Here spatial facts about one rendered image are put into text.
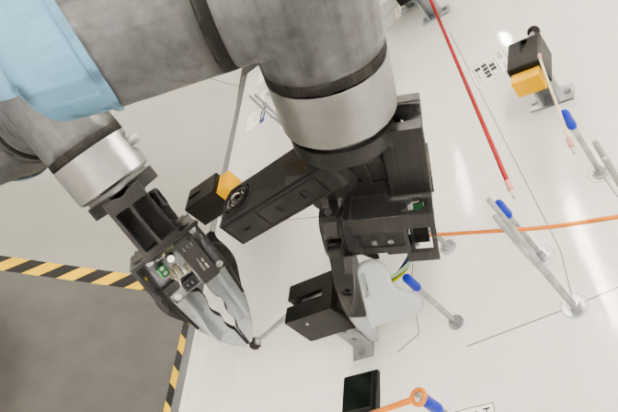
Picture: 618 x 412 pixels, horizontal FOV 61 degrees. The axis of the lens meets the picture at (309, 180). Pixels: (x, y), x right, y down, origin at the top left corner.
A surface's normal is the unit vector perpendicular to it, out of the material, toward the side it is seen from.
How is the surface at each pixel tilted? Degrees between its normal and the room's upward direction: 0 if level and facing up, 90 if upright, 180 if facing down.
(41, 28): 54
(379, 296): 80
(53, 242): 0
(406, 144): 95
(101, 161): 45
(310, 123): 101
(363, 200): 27
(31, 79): 83
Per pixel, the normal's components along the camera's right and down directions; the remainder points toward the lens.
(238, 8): 0.10, 0.51
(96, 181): 0.15, 0.18
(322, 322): -0.11, 0.71
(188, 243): 0.32, 0.05
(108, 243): 0.22, -0.73
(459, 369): -0.64, -0.58
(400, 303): -0.17, 0.48
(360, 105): 0.37, 0.57
